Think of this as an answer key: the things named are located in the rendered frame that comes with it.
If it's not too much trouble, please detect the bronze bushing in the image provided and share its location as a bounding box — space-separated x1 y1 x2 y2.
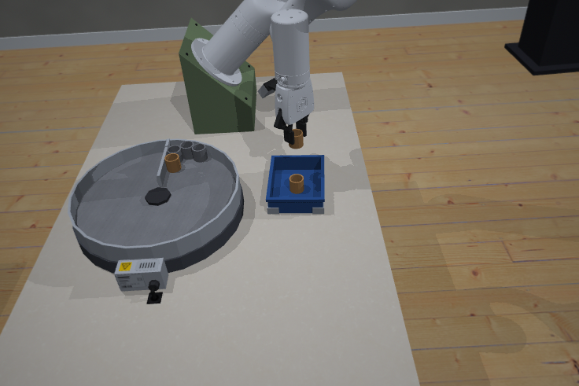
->
289 129 304 149
289 174 304 194
164 153 182 173

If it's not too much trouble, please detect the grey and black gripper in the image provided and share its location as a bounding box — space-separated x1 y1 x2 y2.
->
274 78 314 145

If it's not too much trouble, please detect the blue open-top crate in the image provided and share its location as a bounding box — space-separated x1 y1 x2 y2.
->
266 155 325 214

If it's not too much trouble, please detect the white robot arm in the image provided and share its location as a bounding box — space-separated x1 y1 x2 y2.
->
191 0 357 98

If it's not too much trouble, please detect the grey steel bushing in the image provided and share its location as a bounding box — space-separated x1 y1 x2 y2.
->
180 141 194 160
192 143 208 163
167 145 183 163

